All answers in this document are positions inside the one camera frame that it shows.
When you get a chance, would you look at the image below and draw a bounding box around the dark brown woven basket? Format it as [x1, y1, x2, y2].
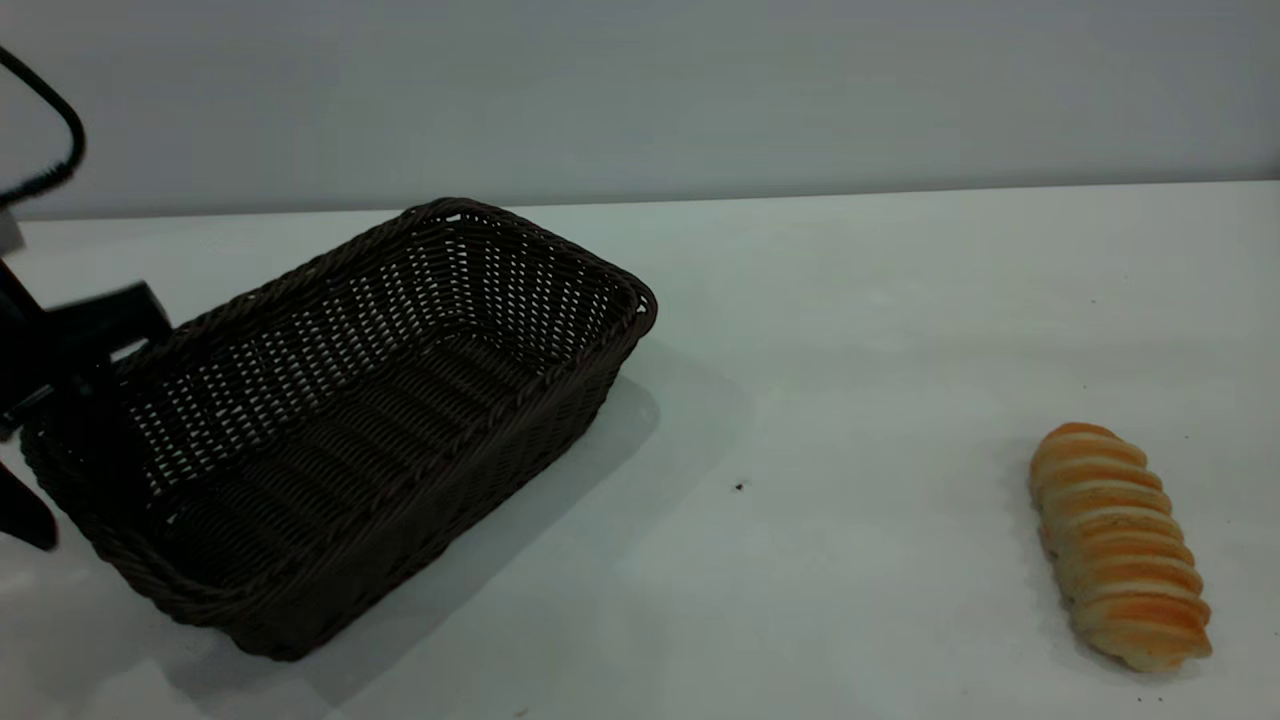
[20, 197, 659, 663]

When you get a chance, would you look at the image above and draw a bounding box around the golden ridged bread loaf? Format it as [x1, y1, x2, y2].
[1028, 422, 1214, 674]

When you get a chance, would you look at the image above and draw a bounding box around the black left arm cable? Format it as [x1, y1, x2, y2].
[0, 44, 88, 209]

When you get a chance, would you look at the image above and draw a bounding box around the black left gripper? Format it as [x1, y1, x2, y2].
[0, 260, 174, 552]

